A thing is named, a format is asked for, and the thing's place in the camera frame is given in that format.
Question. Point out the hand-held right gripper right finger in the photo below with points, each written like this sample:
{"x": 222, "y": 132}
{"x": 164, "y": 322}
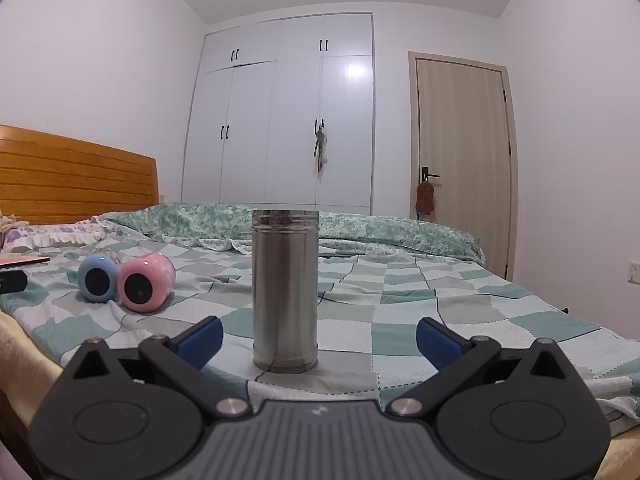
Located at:
{"x": 440, "y": 341}

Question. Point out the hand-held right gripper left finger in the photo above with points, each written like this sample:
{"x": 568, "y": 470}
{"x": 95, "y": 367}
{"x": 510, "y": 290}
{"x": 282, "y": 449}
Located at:
{"x": 202, "y": 340}

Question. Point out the stainless steel cup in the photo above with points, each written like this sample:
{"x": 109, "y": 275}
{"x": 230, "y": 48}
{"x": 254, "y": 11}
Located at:
{"x": 285, "y": 290}

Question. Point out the pink round cup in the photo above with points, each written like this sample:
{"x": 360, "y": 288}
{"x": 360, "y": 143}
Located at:
{"x": 145, "y": 280}

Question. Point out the blue round cup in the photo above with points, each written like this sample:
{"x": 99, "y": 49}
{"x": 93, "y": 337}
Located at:
{"x": 97, "y": 277}

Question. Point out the checkered bed sheet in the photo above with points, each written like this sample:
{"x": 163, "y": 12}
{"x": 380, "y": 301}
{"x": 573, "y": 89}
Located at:
{"x": 400, "y": 300}

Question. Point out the green floral quilt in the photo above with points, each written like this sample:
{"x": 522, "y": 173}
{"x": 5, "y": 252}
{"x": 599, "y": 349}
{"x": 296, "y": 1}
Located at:
{"x": 380, "y": 232}

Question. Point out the brown plush toy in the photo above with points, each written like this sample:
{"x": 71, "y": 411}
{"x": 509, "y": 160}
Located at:
{"x": 426, "y": 199}

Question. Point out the wooden door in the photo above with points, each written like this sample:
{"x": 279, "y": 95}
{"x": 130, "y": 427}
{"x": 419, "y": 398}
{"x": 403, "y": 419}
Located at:
{"x": 462, "y": 160}

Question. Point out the white towel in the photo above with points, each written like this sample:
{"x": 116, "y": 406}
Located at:
{"x": 617, "y": 395}

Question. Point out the purple floral pillow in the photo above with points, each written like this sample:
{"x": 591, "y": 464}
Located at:
{"x": 45, "y": 234}

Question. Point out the black rectangular device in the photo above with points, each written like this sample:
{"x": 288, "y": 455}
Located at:
{"x": 11, "y": 281}

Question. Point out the wooden headboard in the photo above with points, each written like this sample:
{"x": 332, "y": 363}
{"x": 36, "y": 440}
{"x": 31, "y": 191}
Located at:
{"x": 70, "y": 180}

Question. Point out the hanging green pendant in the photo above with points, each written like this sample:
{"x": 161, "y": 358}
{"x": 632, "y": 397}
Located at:
{"x": 320, "y": 146}

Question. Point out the white wardrobe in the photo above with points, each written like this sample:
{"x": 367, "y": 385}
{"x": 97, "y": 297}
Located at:
{"x": 280, "y": 115}

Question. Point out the wall socket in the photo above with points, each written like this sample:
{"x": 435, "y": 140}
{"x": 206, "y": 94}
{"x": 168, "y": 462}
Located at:
{"x": 634, "y": 272}

